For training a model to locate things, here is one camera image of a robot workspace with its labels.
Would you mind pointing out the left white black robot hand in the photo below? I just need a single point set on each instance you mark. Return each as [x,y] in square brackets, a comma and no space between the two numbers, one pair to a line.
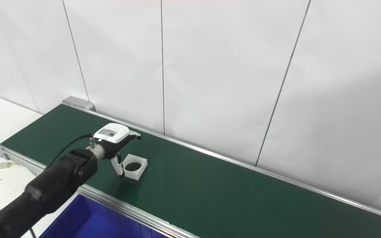
[112,134]

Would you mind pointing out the white square part round hole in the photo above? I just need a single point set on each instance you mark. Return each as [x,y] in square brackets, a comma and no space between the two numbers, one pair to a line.
[141,170]

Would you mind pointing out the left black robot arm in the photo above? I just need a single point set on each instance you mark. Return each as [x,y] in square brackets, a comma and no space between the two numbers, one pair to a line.
[55,185]

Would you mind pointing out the grey conveyor end cover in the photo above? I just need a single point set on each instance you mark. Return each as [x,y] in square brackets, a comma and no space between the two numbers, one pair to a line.
[79,103]

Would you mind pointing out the blue plastic bin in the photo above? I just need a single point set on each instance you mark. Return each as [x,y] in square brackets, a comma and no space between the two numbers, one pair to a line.
[84,218]

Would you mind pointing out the green conveyor belt aluminium frame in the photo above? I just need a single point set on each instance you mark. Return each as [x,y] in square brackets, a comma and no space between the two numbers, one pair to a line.
[210,185]

